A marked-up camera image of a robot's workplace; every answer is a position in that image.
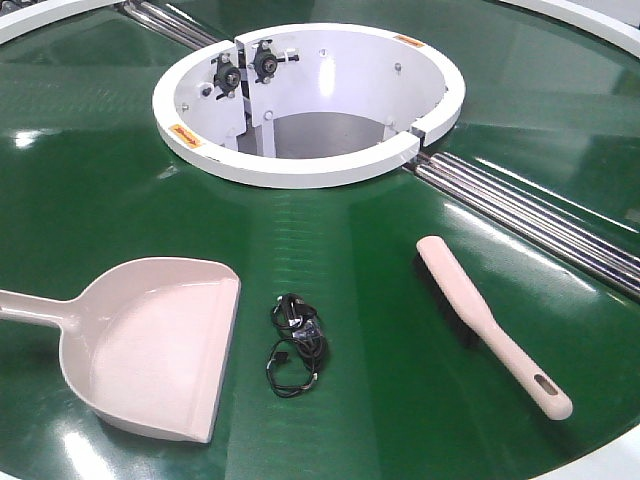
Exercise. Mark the pink hand brush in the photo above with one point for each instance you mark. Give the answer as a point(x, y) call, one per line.
point(473, 310)

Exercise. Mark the pink plastic dustpan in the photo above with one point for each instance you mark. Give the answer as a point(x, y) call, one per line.
point(145, 345)

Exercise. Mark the green conveyor belt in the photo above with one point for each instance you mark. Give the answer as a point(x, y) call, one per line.
point(347, 360)

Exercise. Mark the orange arrow sticker front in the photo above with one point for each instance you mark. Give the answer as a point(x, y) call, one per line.
point(186, 136)

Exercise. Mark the right black bearing block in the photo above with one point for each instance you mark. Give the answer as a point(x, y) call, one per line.
point(265, 62)

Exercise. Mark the black bearing block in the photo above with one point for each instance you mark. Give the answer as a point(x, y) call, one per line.
point(227, 77)
point(265, 62)

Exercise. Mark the left black bearing block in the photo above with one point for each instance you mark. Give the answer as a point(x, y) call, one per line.
point(227, 77)

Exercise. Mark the orange sticker rear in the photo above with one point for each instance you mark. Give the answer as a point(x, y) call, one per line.
point(409, 41)

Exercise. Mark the left steel roller set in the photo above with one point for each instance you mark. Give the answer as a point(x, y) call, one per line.
point(177, 27)

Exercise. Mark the steel roller set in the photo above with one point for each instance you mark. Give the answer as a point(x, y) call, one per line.
point(177, 27)
point(552, 228)

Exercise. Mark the right steel roller set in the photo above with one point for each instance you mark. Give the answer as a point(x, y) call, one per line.
point(552, 228)

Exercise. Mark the white outer rim right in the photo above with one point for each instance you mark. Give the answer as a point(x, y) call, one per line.
point(610, 29)

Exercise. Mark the white rim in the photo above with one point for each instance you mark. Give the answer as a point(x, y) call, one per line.
point(30, 18)
point(610, 29)

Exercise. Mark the white outer rim left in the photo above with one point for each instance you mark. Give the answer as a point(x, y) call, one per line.
point(30, 18)

